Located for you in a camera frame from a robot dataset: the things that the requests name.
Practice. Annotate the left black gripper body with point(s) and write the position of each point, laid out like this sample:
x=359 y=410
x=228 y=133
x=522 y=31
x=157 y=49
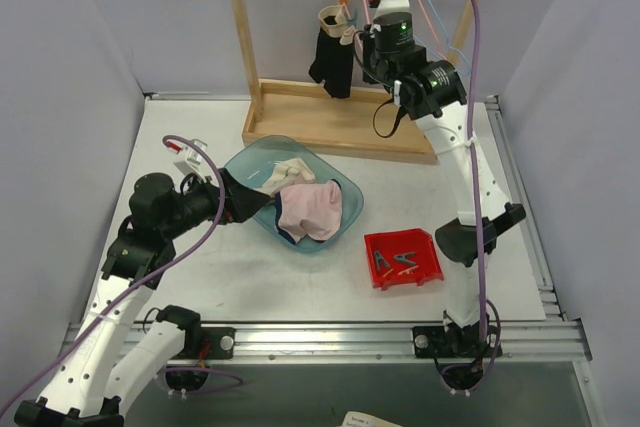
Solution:
x=228 y=198

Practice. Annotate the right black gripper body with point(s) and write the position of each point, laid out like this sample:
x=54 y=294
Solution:
x=368 y=54

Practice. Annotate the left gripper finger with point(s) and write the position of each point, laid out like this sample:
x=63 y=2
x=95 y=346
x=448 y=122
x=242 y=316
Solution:
x=234 y=188
x=251 y=203

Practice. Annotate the beige pink underwear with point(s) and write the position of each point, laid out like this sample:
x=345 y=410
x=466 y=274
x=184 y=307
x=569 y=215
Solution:
x=287 y=173

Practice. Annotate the pink underwear navy trim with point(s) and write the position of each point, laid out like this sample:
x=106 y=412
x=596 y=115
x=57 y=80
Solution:
x=309 y=210

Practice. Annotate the blue wire hanger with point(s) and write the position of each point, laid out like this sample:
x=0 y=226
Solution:
x=460 y=65

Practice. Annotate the teal clothespin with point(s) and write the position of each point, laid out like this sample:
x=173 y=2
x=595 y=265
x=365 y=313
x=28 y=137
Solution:
x=352 y=16
x=381 y=264
x=406 y=258

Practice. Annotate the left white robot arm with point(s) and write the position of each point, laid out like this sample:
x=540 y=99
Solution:
x=90 y=387

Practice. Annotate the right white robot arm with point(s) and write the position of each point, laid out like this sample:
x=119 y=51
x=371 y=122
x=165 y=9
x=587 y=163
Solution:
x=432 y=95

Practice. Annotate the black underwear beige waistband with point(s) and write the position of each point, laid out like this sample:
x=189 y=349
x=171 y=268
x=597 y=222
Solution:
x=333 y=61

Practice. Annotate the teal clothespin on black underwear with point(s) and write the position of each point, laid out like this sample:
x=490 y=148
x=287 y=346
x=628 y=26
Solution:
x=352 y=16

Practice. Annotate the teal plastic basin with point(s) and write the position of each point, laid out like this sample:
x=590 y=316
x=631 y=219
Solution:
x=254 y=164

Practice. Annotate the wooden clothes rack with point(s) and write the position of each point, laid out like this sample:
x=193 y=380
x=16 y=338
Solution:
x=306 y=113

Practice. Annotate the red plastic bin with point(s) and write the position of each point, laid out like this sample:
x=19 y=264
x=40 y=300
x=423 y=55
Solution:
x=393 y=242

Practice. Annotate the paper sheet bottom edge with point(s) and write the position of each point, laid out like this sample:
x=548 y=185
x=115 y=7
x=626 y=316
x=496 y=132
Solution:
x=360 y=419

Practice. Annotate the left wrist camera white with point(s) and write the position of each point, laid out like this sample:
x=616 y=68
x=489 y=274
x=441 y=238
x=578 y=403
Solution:
x=186 y=159

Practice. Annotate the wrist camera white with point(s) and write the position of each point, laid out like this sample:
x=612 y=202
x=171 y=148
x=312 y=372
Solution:
x=383 y=7
x=186 y=159

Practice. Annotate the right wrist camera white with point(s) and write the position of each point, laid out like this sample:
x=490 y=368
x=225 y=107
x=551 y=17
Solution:
x=383 y=7

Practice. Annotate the aluminium mounting rail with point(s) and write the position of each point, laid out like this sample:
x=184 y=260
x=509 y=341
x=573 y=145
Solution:
x=552 y=340

